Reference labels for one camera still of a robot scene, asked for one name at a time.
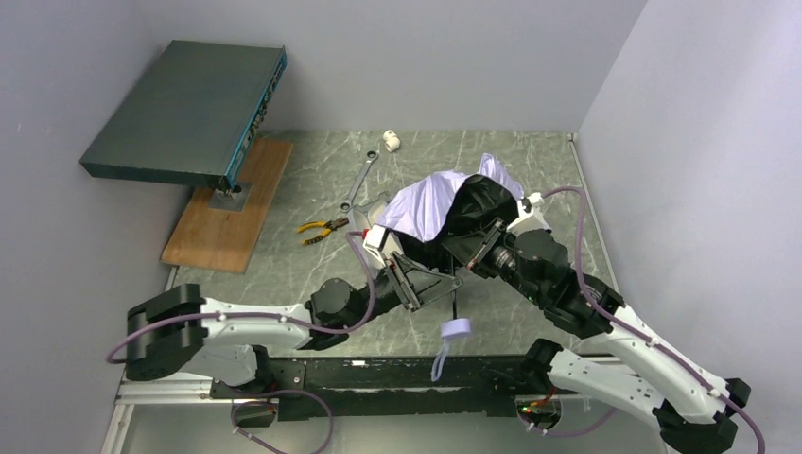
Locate white plastic pipe fitting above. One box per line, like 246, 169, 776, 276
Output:
382, 130, 401, 153

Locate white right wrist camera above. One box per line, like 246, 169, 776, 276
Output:
514, 192, 552, 234

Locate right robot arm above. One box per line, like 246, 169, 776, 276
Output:
438, 220, 751, 453

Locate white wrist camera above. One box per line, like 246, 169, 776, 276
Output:
514, 192, 552, 234
362, 225, 388, 270

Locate yellow handled pliers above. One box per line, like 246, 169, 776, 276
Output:
296, 217, 350, 246

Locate silver combination wrench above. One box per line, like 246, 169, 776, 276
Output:
340, 150, 380, 214

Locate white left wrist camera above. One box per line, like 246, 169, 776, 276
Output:
362, 225, 388, 270

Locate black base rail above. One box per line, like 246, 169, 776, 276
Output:
208, 355, 555, 422

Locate purple folding umbrella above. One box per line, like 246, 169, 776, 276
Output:
375, 152, 528, 383

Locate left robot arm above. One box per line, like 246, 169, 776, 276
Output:
121, 253, 462, 387

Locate wooden board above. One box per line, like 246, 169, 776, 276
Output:
161, 138, 293, 274

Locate dark teal network switch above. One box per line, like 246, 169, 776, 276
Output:
79, 40, 288, 192

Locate grey metal stand bracket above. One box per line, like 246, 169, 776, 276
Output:
208, 183, 253, 212

